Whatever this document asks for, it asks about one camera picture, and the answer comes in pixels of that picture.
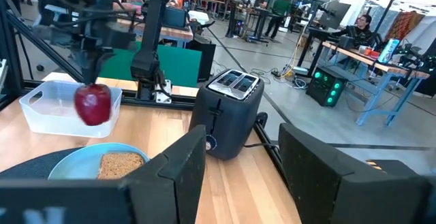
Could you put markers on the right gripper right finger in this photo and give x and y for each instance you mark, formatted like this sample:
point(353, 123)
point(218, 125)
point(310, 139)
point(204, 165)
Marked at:
point(340, 196)

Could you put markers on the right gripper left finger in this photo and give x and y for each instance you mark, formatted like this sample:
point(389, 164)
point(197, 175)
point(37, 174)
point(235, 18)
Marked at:
point(163, 190)

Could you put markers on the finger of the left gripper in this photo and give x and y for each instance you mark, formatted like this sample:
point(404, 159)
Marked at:
point(91, 67)
point(106, 56)

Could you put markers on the red apple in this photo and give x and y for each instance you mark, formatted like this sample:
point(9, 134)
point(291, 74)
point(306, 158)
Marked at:
point(92, 106)

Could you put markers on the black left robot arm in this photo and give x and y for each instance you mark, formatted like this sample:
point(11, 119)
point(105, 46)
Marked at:
point(153, 30)

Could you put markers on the brown bread slice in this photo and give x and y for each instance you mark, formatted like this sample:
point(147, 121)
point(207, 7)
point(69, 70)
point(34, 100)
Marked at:
point(119, 166)

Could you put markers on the clear plastic bin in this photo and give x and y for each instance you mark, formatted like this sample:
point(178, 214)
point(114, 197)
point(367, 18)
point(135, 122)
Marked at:
point(51, 111)

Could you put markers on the green board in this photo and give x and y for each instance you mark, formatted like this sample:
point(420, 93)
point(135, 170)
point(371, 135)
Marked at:
point(180, 65)

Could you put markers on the light blue plate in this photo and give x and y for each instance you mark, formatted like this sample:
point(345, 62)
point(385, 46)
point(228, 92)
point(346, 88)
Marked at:
point(75, 164)

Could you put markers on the black toaster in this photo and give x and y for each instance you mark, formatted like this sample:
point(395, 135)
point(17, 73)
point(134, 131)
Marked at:
point(228, 122)

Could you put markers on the black cabinet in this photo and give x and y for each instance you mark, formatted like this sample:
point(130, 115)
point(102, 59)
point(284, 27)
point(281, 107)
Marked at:
point(204, 60)

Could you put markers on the black computer tower green lights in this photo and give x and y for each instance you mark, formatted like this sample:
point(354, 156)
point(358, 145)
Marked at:
point(323, 88)

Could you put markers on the dark round woven placemat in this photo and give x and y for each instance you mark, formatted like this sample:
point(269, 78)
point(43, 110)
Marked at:
point(30, 167)

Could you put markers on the wooden table blue legs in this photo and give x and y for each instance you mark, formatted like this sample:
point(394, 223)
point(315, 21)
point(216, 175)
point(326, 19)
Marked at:
point(374, 64)

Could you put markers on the blue box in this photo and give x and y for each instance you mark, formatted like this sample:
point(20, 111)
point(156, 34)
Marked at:
point(388, 50)

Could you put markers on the dark monitor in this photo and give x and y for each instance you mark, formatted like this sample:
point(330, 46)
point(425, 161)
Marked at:
point(335, 14)

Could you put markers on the patterned hanging cloth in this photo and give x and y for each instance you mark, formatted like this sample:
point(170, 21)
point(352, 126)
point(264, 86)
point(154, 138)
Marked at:
point(405, 24)

